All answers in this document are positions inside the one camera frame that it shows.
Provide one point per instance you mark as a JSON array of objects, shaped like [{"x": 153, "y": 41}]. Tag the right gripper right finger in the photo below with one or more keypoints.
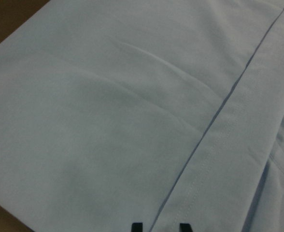
[{"x": 185, "y": 227}]

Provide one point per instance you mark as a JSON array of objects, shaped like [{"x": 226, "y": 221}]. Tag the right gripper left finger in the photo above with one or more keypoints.
[{"x": 137, "y": 227}]

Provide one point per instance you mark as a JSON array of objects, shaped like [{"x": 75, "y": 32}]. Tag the light blue t-shirt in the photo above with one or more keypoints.
[{"x": 154, "y": 111}]

